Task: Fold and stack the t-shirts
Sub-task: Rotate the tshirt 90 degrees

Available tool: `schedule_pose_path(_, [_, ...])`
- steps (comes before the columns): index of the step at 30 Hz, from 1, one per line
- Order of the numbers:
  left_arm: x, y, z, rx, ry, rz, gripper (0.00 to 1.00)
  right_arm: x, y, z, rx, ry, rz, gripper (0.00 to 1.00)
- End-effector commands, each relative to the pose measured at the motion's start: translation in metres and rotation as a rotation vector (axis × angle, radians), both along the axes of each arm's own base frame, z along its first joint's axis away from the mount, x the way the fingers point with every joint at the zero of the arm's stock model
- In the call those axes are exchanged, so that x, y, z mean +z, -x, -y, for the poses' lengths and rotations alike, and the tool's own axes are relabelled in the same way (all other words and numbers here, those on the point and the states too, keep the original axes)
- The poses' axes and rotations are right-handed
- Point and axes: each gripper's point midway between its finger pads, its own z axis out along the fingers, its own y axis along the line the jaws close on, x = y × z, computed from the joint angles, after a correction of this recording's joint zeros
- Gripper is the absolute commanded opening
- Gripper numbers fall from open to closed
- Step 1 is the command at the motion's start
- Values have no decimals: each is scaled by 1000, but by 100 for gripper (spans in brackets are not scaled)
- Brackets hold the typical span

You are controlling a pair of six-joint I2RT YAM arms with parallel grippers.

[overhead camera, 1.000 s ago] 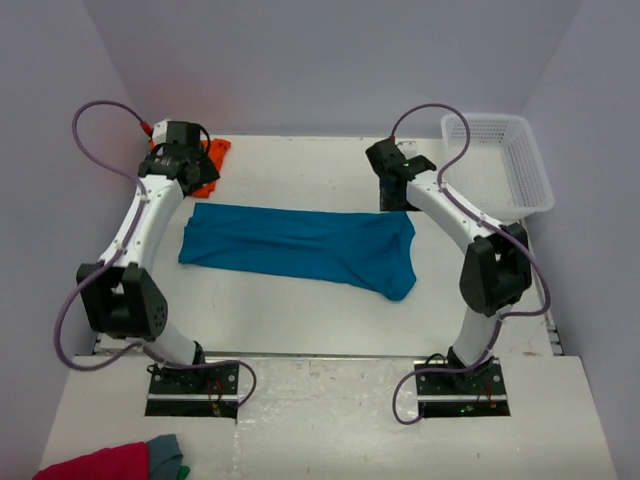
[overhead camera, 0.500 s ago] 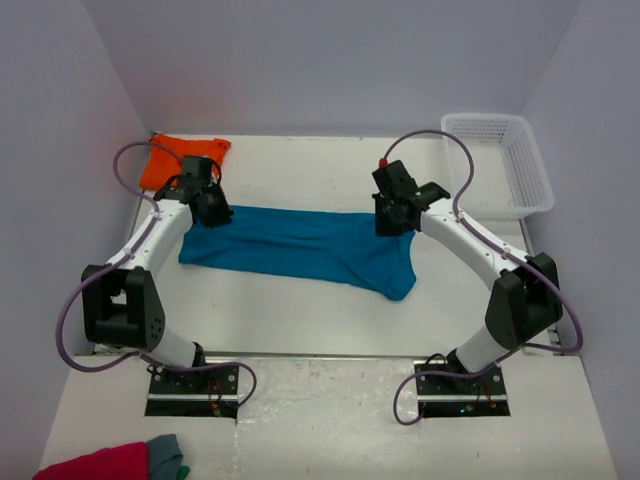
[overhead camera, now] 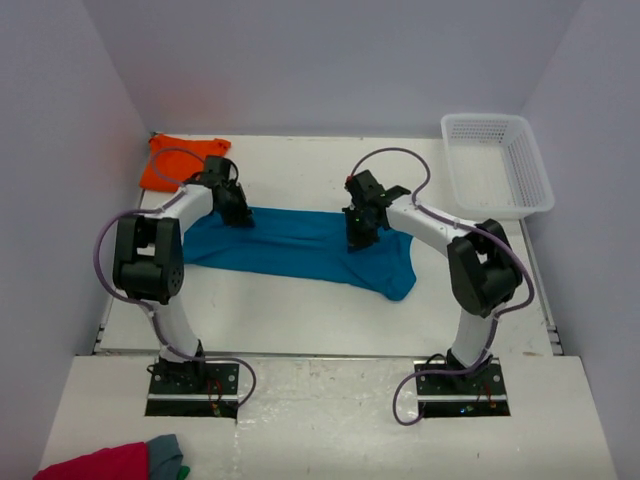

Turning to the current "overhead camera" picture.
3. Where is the green t shirt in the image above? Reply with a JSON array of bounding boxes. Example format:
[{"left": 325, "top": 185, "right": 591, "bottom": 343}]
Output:
[{"left": 177, "top": 465, "right": 190, "bottom": 480}]

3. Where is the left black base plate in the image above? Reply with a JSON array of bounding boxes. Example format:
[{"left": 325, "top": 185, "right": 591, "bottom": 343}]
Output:
[{"left": 145, "top": 360, "right": 239, "bottom": 420}]

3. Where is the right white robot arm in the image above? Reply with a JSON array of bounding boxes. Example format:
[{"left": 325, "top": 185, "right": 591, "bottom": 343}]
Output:
[{"left": 343, "top": 170, "right": 524, "bottom": 393}]

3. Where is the blue t shirt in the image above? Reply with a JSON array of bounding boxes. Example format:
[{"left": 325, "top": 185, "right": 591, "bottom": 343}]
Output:
[{"left": 183, "top": 207, "right": 417, "bottom": 301}]

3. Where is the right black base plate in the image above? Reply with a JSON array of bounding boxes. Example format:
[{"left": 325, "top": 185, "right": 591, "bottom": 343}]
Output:
[{"left": 415, "top": 359, "right": 511, "bottom": 419}]

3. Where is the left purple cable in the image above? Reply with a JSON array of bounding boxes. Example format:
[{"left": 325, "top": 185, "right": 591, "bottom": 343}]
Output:
[{"left": 92, "top": 146, "right": 258, "bottom": 412}]

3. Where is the white plastic basket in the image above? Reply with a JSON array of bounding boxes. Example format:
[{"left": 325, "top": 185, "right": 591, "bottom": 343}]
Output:
[{"left": 441, "top": 113, "right": 555, "bottom": 220}]

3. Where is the orange folded t shirt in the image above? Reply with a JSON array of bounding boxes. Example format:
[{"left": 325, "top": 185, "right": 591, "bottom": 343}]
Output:
[{"left": 139, "top": 134, "right": 232, "bottom": 193}]

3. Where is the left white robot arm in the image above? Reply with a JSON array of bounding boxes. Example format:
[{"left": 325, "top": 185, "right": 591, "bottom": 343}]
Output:
[{"left": 104, "top": 156, "right": 255, "bottom": 393}]

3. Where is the red t shirt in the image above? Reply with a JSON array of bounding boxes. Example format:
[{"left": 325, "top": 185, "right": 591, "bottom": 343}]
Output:
[{"left": 34, "top": 442, "right": 149, "bottom": 480}]

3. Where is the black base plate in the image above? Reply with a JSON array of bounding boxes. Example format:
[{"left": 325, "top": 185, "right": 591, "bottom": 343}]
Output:
[
  {"left": 145, "top": 360, "right": 239, "bottom": 420},
  {"left": 415, "top": 359, "right": 511, "bottom": 419}
]

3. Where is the grey t shirt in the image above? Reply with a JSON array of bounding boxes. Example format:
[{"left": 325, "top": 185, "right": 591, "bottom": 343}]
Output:
[{"left": 146, "top": 434, "right": 183, "bottom": 480}]

